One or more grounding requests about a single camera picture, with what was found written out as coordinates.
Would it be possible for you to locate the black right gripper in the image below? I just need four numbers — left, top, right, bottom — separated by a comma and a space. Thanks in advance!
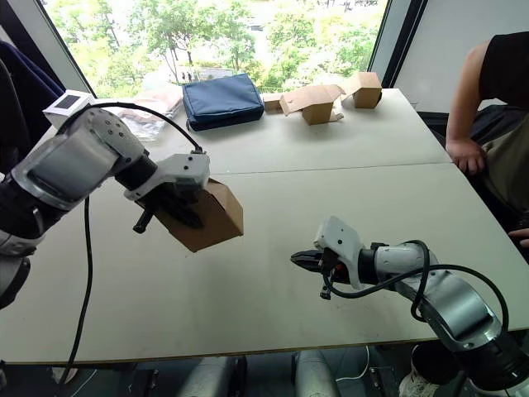
290, 246, 353, 301

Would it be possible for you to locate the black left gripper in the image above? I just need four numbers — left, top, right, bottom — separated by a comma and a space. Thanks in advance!
132, 181, 206, 233

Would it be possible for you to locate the small brown cardboard box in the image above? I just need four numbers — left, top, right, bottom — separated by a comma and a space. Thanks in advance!
155, 177, 245, 253

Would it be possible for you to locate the small flat cardboard piece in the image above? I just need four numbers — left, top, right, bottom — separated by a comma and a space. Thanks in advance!
262, 92, 284, 112

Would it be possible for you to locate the white box with dark screen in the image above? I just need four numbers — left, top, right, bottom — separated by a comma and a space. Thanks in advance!
42, 88, 99, 129

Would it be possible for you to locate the open-flapped cardboard box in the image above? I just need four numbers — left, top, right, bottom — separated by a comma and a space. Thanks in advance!
279, 84, 347, 127

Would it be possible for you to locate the closed cardboard box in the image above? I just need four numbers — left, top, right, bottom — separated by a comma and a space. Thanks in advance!
341, 71, 384, 110

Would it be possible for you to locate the person's right hand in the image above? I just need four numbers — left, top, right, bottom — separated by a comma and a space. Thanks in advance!
446, 138, 488, 177

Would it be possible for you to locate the person's left hand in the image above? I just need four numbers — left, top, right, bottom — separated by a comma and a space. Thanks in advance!
508, 227, 529, 249

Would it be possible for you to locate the clear plastic bag packet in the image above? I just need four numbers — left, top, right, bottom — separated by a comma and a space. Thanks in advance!
136, 73, 186, 119
117, 108, 167, 145

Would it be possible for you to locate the grey rounded shape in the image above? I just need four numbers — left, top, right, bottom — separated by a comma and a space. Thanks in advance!
177, 356, 239, 397
293, 349, 346, 397

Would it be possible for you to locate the navy blue fabric bag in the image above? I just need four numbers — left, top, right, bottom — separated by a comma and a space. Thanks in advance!
182, 73, 266, 132

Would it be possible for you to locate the black round object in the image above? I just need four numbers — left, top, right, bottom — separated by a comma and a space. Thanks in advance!
411, 342, 458, 384

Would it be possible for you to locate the white sneaker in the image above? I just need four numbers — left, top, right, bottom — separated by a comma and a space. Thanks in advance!
398, 370, 450, 397

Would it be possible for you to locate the large glass window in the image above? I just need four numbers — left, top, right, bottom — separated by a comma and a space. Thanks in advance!
41, 0, 392, 99

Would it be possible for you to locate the dark navy jacket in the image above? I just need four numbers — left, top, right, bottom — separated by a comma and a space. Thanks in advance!
0, 40, 66, 175

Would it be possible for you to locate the person's body in black shirt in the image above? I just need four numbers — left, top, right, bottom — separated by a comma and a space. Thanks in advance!
470, 31, 529, 227

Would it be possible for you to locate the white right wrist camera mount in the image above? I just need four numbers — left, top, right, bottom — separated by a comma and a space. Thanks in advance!
312, 215, 365, 289

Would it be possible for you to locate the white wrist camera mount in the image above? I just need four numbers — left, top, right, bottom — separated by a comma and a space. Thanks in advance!
122, 153, 211, 203
312, 215, 365, 289

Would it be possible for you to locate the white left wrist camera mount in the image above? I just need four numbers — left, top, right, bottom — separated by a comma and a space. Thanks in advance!
122, 153, 211, 203

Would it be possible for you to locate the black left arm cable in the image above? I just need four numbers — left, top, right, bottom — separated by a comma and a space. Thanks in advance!
56, 102, 208, 388

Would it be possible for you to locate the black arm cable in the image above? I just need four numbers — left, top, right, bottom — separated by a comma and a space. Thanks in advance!
56, 102, 208, 388
328, 238, 510, 332

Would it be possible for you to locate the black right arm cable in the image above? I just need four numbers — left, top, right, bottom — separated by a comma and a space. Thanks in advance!
328, 238, 510, 332

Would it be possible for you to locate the thin white cable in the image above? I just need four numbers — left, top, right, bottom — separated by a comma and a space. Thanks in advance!
333, 345, 373, 382

